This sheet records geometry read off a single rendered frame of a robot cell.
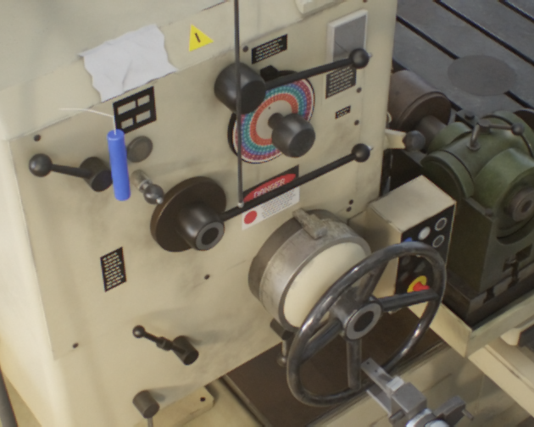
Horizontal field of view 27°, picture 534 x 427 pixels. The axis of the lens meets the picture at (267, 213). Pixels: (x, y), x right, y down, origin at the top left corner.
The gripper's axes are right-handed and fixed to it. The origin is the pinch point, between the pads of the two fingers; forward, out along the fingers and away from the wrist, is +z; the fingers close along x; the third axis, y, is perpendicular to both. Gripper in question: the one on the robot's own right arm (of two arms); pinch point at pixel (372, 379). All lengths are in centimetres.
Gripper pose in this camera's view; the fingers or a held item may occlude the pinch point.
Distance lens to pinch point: 221.2
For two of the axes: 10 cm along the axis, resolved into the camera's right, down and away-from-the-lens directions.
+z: -5.9, -5.5, 5.9
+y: -8.0, 5.0, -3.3
